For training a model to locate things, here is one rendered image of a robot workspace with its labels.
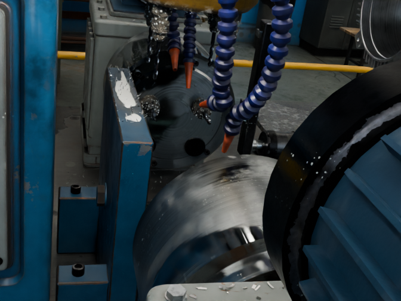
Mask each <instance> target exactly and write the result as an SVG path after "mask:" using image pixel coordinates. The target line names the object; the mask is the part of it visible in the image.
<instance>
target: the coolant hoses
mask: <svg viewBox="0 0 401 301"><path fill-rule="evenodd" d="M237 1H238V0H218V3H219V4H220V5H221V7H222V8H221V9H219V10H218V16H219V17H220V19H221V21H219V22H218V26H217V29H218V30H219V31H220V32H219V34H218V35H217V42H218V43H219V46H217V47H216V50H215V53H216V55H217V56H218V57H217V58H216V59H215V66H216V67H215V69H214V77H213V79H212V84H213V86H214V87H213V89H212V95H210V96H209V97H208V99H207V100H205V101H204V102H201V103H200V104H199V106H200V107H201V108H209V109H210V110H211V111H214V112H216V111H217V112H225V111H226V110H227V109H228V108H229V107H230V106H231V105H232V104H233V97H232V96H231V95H230V87H229V86H230V78H231V77H232V69H231V68H232V67H233V66H234V61H233V59H232V57H233V56H234V55H235V48H234V47H232V46H233V44H235V43H236V36H235V35H234V32H235V31H236V30H237V23H236V22H235V21H234V20H235V18H236V17H237V16H238V10H237V9H236V8H234V7H235V5H236V2H237ZM271 1H272V2H274V4H275V6H274V7H273V8H272V14H273V15H274V16H275V19H273V20H272V28H273V29H274V32H272V33H271V34H270V40H271V42H272V44H270V45H269V47H268V49H267V51H268V53H269V55H268V56H267V57H266V59H265V61H264V62H265V65H266V66H265V67H263V69H262V71H261V75H262V76H261V77H260V78H259V80H258V84H257V85H256V86H255V87H254V89H253V91H252V92H251V93H249V95H248V97H247V98H246V99H245V100H244V101H243V102H242V103H239V104H236V105H233V106H232V107H231V108H230V112H229V113H228V114H227V115H226V123H225V124H224V126H223V130H224V132H225V135H224V141H223V147H222V150H221V151H222V153H226V152H227V150H228V148H229V146H230V144H231V143H232V141H233V139H234V137H235V136H237V135H238V134H239V133H240V126H241V125H242V122H243V120H249V119H251V117H252V116H253V115H255V114H257V113H258V112H259V110H260V108H262V107H263V106H264V105H265V103H266V101H267V100H269V99H270V98H271V96H272V91H274V90H276V88H277V81H278V80H280V78H281V76H282V72H281V69H283V68H284V67H285V59H284V57H285V56H287V55H288V47H287V46H286V45H287V43H290V41H291V34H290V33H289V30H290V29H291V28H292V27H293V21H292V19H290V16H291V13H293V12H294V7H293V5H292V4H289V1H290V0H271ZM184 16H185V18H186V19H185V21H184V25H185V26H186V27H185V28H184V30H183V32H184V33H185V35H184V36H183V41H184V43H183V48H184V50H183V55H184V56H185V59H183V63H184V65H185V73H186V88H190V86H191V80H192V70H193V65H194V64H195V63H196V62H195V59H193V57H194V55H195V54H196V51H195V50H194V49H195V48H196V43H195V40H196V36H195V33H196V28H195V26H196V20H195V17H197V13H196V12H191V11H186V12H185V13H184ZM177 18H178V14H177V13H176V9H172V16H169V19H168V20H169V21H170V24H169V33H167V37H169V38H168V54H169V55H170V56H171V63H172V69H173V71H174V72H175V71H177V66H178V56H179V55H180V53H181V48H180V47H181V43H180V41H181V38H180V37H179V36H180V31H178V30H177V29H178V27H179V23H178V22H177Z"/></svg>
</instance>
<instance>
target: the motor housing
mask: <svg viewBox="0 0 401 301"><path fill-rule="evenodd" d="M358 4H359V5H361V8H358V10H359V11H360V14H357V16H359V17H360V20H356V21H357V22H359V23H360V34H361V38H362V42H363V45H364V48H365V52H364V56H363V59H366V61H365V62H366V63H368V65H370V66H371V68H373V69H375V68H376V67H378V66H382V65H385V64H387V63H391V62H393V58H394V57H395V56H397V55H398V54H399V53H400V52H401V0H362V3H360V2H358Z"/></svg>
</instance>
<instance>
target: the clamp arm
mask: <svg viewBox="0 0 401 301"><path fill-rule="evenodd" d="M272 32H274V29H273V28H272V21H271V20H266V19H261V21H260V27H259V29H256V33H255V35H256V36H257V43H256V48H255V54H254V60H253V64H252V70H251V76H250V80H249V87H248V93H247V97H248V95H249V93H251V92H252V91H253V89H254V87H255V86H256V85H257V84H258V80H259V78H260V77H261V76H262V75H261V71H262V69H263V67H265V66H266V65H265V62H264V61H265V59H266V57H267V56H268V55H269V53H268V51H267V49H268V47H269V45H270V44H272V42H271V40H270V34H271V33H272ZM247 97H246V98H247ZM258 114H259V112H258V113H257V114H255V115H253V116H252V117H251V119H249V120H243V122H242V125H241V129H240V136H239V142H238V146H237V151H238V153H239V154H240V155H250V154H251V152H252V151H255V149H253V148H256V147H257V146H256V145H254V144H253V143H256V140H254V136H255V130H256V126H257V121H258Z"/></svg>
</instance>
